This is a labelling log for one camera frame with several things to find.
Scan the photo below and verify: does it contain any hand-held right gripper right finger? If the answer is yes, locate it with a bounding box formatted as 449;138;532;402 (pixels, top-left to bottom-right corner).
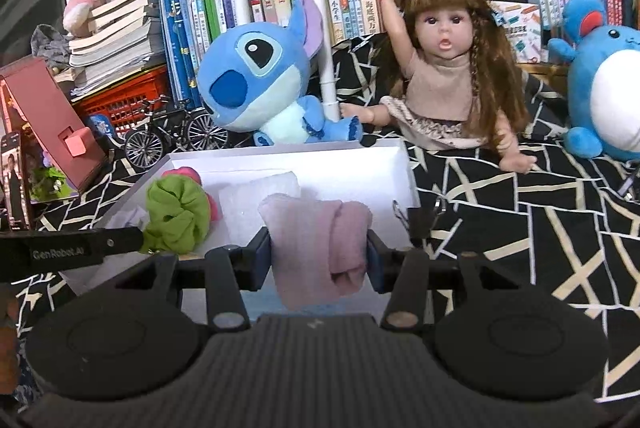
366;232;506;331

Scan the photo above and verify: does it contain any black model bicycle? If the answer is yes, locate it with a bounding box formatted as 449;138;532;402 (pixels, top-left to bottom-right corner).
124;95;230;169

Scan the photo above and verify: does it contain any blue round object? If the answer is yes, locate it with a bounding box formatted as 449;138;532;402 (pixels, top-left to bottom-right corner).
85;114;121;143

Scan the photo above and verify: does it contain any blue big-eared plush toy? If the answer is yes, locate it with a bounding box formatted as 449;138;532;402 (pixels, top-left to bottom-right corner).
196;0;363;146

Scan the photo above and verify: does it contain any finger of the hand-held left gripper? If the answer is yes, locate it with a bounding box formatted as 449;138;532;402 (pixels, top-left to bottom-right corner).
100;227;146;253

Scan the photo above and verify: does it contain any black binder clip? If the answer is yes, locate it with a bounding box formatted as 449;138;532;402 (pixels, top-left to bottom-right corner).
392;195;448;241

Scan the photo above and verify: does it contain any black patterned blanket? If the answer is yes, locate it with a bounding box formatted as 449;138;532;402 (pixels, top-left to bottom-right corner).
0;32;640;409

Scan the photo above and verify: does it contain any green scrunchie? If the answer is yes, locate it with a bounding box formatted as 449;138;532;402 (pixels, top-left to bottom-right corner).
140;175;212;255

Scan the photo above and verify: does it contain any red plastic basket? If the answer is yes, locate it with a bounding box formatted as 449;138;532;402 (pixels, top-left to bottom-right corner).
75;66;171;133

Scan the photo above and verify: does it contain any row of upright books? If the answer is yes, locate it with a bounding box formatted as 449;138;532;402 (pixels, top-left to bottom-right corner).
157;0;640;103

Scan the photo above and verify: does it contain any person's left hand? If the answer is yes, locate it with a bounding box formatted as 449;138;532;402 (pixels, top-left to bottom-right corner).
0;290;21;394

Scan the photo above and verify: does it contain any white cardboard box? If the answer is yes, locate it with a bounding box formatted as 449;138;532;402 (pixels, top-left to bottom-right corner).
60;139;422;324

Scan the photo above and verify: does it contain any grey cloth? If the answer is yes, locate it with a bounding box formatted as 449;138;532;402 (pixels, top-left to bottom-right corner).
31;25;73;68

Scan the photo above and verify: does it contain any round blue white-bellied plush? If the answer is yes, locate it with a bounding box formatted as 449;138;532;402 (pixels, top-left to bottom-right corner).
547;0;640;161

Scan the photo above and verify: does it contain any pink scrunchie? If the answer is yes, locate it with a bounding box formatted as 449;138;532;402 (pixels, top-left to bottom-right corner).
161;167;221;223

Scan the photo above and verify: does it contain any white illustrated box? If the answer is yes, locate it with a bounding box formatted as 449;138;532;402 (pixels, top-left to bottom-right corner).
489;0;545;63

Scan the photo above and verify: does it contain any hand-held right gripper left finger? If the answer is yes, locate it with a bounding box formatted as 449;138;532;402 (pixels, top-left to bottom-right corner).
107;228;273;334

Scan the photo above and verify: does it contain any pile of flat books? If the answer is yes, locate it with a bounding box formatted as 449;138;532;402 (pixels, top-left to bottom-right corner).
67;0;168;101

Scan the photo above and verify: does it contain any pale pink towel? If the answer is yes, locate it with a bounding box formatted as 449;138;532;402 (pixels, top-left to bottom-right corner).
257;193;373;309

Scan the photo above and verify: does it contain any pink plush toy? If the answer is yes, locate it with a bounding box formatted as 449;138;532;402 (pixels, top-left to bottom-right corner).
62;0;108;39

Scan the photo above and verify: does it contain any brown-haired baby doll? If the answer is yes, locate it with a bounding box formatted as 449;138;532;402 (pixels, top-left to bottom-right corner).
340;0;538;173

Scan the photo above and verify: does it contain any pink triangular stand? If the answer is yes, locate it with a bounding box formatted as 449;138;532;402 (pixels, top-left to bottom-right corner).
0;56;108;203

